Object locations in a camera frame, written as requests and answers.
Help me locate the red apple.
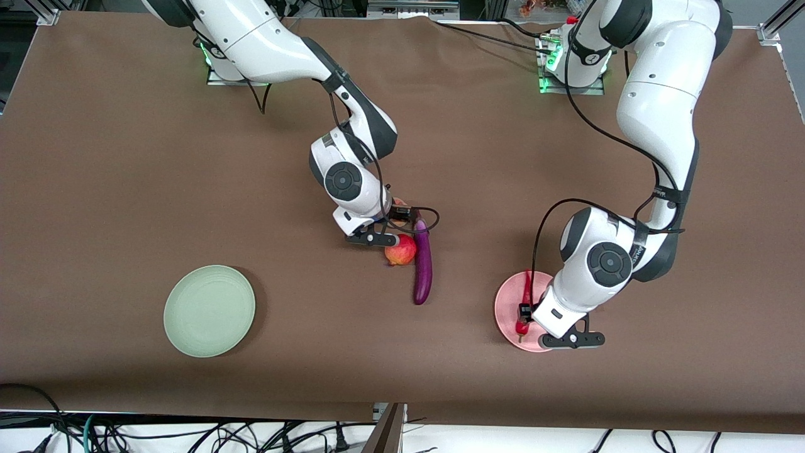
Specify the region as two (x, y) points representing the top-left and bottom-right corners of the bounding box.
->
(384, 235), (418, 267)

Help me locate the brown table cover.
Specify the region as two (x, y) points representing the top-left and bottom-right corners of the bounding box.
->
(0, 11), (805, 435)

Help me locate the dark table support post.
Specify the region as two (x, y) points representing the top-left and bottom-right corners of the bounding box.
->
(372, 403), (409, 453)

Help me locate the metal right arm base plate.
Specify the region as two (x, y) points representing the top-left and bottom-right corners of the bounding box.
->
(206, 57), (272, 87)

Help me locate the black looped floor cable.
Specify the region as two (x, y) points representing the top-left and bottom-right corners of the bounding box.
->
(0, 383), (71, 453)

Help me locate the silver metal control box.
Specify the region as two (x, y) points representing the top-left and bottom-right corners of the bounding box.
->
(367, 0), (461, 20)

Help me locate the light green round plate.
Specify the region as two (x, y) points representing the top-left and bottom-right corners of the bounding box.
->
(163, 264), (257, 359)

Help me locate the black base power cable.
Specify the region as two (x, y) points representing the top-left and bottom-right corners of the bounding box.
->
(434, 21), (554, 53)

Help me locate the pink round plate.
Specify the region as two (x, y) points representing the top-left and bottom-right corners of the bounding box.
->
(494, 271), (575, 353)

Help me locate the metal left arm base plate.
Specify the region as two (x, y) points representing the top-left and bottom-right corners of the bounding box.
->
(538, 35), (606, 96)

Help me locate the aluminium frame profile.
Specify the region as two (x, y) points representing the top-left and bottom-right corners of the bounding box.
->
(36, 0), (64, 27)
(758, 0), (805, 46)

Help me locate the red chili pepper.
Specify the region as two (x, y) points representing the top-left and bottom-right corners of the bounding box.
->
(514, 269), (536, 344)

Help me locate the long purple eggplant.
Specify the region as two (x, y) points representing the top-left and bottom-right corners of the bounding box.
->
(413, 217), (434, 306)

